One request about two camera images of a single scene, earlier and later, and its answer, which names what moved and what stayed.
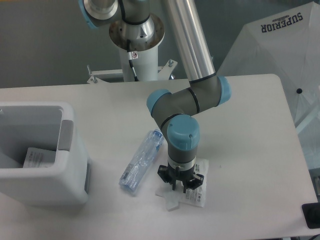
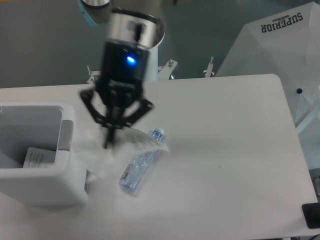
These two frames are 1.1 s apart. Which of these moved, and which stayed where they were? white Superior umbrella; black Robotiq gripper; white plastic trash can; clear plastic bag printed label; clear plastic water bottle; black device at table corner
Moved: clear plastic bag printed label; black Robotiq gripper
Stayed: white plastic trash can; white Superior umbrella; clear plastic water bottle; black device at table corner
